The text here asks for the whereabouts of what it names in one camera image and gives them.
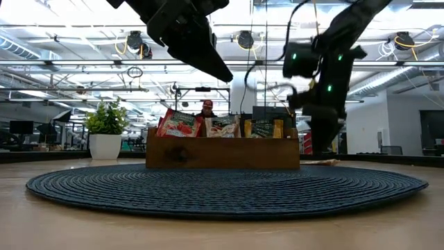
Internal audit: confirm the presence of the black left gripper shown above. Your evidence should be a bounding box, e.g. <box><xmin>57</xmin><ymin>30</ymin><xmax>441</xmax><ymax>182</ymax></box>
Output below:
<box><xmin>146</xmin><ymin>0</ymin><xmax>234</xmax><ymax>84</ymax></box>

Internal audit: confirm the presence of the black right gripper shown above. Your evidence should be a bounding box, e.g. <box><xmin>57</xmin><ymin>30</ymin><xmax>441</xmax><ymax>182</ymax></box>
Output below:
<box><xmin>287</xmin><ymin>44</ymin><xmax>368</xmax><ymax>154</ymax></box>

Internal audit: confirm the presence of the beige tea packet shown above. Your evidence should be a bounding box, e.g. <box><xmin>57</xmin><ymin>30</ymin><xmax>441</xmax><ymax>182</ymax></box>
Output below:
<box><xmin>300</xmin><ymin>158</ymin><xmax>341</xmax><ymax>167</ymax></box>
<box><xmin>204</xmin><ymin>115</ymin><xmax>241</xmax><ymax>139</ymax></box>

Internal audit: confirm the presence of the orange tea packet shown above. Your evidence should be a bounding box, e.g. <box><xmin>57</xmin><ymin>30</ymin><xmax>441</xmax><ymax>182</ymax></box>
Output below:
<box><xmin>244</xmin><ymin>119</ymin><xmax>284</xmax><ymax>139</ymax></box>

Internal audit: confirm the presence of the red strawberry tea packet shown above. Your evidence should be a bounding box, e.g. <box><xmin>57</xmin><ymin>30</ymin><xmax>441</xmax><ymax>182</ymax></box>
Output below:
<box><xmin>155</xmin><ymin>108</ymin><xmax>204</xmax><ymax>138</ymax></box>

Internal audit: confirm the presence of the wooden three-compartment box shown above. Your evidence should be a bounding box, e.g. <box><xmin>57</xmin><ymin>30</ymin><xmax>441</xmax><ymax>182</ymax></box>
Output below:
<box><xmin>145</xmin><ymin>126</ymin><xmax>301</xmax><ymax>170</ymax></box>

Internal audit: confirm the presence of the red cabinet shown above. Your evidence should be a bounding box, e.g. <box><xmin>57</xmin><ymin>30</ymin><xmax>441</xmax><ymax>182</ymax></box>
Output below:
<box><xmin>302</xmin><ymin>131</ymin><xmax>314</xmax><ymax>155</ymax></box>

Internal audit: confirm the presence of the person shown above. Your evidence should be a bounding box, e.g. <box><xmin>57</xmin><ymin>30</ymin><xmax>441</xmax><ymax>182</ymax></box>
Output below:
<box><xmin>195</xmin><ymin>99</ymin><xmax>219</xmax><ymax>119</ymax></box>

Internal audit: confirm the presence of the grey office chair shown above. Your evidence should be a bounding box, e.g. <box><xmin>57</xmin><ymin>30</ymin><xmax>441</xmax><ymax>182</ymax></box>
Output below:
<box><xmin>380</xmin><ymin>144</ymin><xmax>404</xmax><ymax>156</ymax></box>

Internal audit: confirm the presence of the round dark blue woven placemat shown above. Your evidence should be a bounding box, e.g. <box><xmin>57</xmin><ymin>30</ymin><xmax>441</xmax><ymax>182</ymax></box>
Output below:
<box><xmin>26</xmin><ymin>163</ymin><xmax>429</xmax><ymax>222</ymax></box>

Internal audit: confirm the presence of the small green plant white pot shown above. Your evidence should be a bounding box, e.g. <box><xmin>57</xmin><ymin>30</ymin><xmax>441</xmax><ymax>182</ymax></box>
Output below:
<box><xmin>84</xmin><ymin>98</ymin><xmax>130</xmax><ymax>160</ymax></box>

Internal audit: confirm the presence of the black metal rig frame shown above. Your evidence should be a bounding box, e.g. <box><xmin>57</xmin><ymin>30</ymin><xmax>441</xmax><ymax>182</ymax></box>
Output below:
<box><xmin>174</xmin><ymin>86</ymin><xmax>232</xmax><ymax>121</ymax></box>

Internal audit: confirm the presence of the black ceiling cable reel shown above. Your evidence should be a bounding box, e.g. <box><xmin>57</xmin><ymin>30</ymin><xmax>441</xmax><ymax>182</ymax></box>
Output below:
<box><xmin>237</xmin><ymin>30</ymin><xmax>255</xmax><ymax>51</ymax></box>
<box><xmin>126</xmin><ymin>30</ymin><xmax>154</xmax><ymax>60</ymax></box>
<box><xmin>394</xmin><ymin>31</ymin><xmax>416</xmax><ymax>52</ymax></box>

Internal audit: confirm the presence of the silver ventilation duct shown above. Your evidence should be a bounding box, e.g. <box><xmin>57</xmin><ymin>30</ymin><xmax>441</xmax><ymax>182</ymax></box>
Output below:
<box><xmin>346</xmin><ymin>65</ymin><xmax>444</xmax><ymax>101</ymax></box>

